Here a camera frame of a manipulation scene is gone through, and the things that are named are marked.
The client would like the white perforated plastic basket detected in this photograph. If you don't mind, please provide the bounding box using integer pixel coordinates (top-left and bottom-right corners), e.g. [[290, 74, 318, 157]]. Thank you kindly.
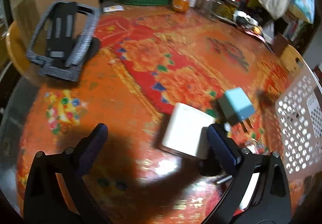
[[275, 65, 322, 182]]

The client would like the light blue charger cube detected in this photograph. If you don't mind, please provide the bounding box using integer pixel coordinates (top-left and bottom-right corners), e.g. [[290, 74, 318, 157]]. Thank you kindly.
[[218, 87, 255, 132]]

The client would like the white charger cube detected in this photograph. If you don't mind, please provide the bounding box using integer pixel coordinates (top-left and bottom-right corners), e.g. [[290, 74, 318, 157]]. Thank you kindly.
[[160, 102, 215, 160]]

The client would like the white plug charger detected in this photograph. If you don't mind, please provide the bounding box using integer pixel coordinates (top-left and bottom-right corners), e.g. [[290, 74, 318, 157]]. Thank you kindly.
[[238, 173, 260, 211]]

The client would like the wooden chair right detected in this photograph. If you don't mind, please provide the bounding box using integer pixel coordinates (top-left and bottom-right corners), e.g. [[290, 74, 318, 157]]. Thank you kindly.
[[279, 45, 307, 77]]

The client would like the wooden chair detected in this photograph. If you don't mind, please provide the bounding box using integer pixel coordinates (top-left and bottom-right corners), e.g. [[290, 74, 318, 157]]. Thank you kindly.
[[279, 45, 307, 77], [5, 21, 30, 76]]

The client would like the black phone stand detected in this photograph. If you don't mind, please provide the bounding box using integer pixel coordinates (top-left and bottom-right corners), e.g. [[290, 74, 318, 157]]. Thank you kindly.
[[26, 1, 100, 82]]

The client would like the wooden chair left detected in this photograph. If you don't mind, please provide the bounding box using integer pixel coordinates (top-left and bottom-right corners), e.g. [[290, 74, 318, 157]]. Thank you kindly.
[[5, 21, 30, 76]]

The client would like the red patterned tablecloth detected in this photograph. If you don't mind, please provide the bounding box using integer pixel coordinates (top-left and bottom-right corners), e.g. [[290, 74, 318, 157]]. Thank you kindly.
[[17, 7, 292, 223]]

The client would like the blue print tote bag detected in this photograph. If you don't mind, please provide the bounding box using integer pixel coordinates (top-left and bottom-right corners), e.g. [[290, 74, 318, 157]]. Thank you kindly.
[[288, 0, 315, 24]]

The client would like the red lid pickle jar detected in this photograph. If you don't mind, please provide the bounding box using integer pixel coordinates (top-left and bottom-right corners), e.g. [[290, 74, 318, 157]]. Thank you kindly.
[[213, 0, 240, 21]]

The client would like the orange jam jar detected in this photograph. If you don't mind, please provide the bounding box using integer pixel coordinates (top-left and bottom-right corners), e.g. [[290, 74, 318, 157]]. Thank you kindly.
[[171, 0, 189, 12]]

